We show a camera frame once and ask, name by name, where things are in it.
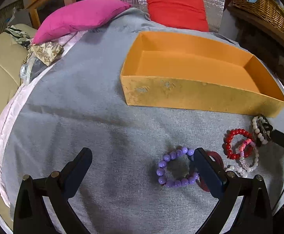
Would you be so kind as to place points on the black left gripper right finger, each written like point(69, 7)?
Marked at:
point(254, 214)

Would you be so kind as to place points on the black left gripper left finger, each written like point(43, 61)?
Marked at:
point(31, 214)

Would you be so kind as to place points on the wooden shelf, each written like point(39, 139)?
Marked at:
point(261, 39)

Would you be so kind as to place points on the pink bed sheet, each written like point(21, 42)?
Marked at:
point(7, 120)

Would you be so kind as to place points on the grey blanket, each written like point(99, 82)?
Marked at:
point(141, 179)

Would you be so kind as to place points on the orange cardboard box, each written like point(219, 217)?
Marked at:
point(175, 70)

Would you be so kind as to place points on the wicker basket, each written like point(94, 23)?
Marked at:
point(267, 10)

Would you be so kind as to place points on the patterned gold cloth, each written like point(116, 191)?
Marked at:
point(47, 52)

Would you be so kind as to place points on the red pillow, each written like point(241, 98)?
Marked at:
point(183, 14)

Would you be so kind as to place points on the magenta pillow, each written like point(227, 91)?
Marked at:
point(79, 16)

